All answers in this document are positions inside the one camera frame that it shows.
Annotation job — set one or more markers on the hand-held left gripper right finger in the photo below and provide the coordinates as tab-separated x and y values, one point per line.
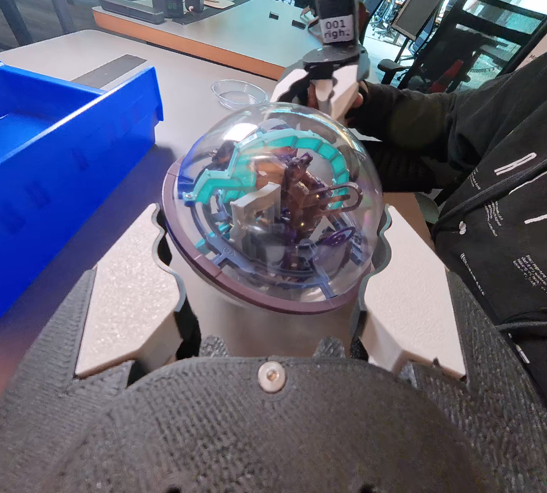
414	313

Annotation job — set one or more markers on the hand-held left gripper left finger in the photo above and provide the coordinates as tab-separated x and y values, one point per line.
128	305

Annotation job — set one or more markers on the clear maze ball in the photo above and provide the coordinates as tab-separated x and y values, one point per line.
273	211

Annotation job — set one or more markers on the clear plastic dish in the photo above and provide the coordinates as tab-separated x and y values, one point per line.
239	94

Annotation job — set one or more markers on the wooden-edged desk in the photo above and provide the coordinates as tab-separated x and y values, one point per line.
231	31

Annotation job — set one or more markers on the blue plastic bin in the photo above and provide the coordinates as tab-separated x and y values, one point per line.
60	168

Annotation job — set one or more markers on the person's right forearm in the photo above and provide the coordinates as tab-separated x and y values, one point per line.
402	134

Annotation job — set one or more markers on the black monitor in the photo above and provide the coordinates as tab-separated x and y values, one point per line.
427	1

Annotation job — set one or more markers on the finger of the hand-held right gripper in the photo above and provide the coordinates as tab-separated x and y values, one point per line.
292	87
346	100

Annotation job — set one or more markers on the black office chair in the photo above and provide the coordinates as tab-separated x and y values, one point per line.
461	40

